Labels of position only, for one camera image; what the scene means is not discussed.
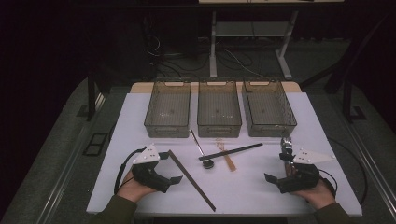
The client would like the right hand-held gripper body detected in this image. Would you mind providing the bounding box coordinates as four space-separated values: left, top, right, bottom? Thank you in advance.
276 147 337 194

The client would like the white floor cable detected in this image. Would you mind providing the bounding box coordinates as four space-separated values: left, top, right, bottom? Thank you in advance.
223 49 267 78

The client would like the person's right hand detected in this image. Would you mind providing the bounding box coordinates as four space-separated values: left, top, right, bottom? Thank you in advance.
289 178 337 211

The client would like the long black cable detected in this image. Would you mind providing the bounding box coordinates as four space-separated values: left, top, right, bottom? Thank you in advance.
326 136 369 206

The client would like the brown wooden chopstick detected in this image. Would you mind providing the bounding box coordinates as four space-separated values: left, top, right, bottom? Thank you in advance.
167 149 217 213

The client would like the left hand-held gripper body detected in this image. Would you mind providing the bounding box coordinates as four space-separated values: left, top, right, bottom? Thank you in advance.
131 143 172 194

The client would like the metal spoon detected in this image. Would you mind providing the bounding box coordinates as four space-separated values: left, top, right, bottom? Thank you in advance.
189 129 216 170

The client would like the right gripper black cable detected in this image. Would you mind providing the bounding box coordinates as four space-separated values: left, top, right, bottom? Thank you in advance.
318 168 339 199

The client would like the grey translucent plastic bin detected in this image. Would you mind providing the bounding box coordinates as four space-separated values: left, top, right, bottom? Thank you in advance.
196 77 243 139
241 77 298 138
143 77 192 139

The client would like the black metal stand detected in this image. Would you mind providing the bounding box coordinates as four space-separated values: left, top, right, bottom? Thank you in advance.
341 78 368 124
86 66 108 122

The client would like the black chopstick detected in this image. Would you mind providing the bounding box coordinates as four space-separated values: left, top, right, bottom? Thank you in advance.
198 142 264 162

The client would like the metal floor rail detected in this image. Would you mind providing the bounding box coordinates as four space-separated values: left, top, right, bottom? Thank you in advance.
339 115 396 216
35 92 106 224

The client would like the person's left hand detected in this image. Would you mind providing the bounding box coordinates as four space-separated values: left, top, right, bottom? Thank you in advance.
116 170 157 203

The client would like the white metal frame desk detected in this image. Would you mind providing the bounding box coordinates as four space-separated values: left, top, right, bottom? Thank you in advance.
198 0 346 80

